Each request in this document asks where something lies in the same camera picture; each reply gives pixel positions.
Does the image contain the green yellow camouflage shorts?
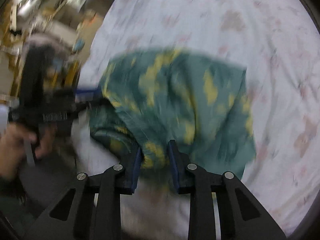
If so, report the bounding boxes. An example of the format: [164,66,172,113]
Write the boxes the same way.
[89,49,256,177]

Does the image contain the person's left hand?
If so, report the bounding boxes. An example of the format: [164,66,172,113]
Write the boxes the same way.
[1,122,56,180]

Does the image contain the white floral bed sheet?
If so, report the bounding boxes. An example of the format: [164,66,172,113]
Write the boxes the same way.
[79,0,319,238]

